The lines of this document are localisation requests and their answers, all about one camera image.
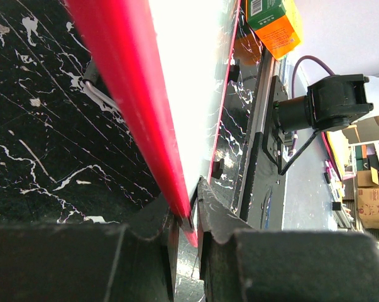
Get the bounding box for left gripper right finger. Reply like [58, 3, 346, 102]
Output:
[197, 177, 250, 301]

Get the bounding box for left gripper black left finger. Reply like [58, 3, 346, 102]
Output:
[123, 195, 179, 301]

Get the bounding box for pink framed whiteboard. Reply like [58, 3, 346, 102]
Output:
[65, 0, 242, 248]

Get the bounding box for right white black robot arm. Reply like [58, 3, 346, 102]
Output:
[273, 74, 379, 133]

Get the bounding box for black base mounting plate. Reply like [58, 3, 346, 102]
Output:
[239, 75, 288, 231]

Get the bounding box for markers on background shelf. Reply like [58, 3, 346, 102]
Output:
[324, 160, 345, 203]

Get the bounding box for cardboard boxes in background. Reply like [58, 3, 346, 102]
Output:
[356, 168, 379, 229]

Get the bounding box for orange yellow tag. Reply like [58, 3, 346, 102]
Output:
[244, 0, 304, 60]

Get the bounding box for aluminium rail frame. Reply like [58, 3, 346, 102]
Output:
[233, 50, 277, 221]

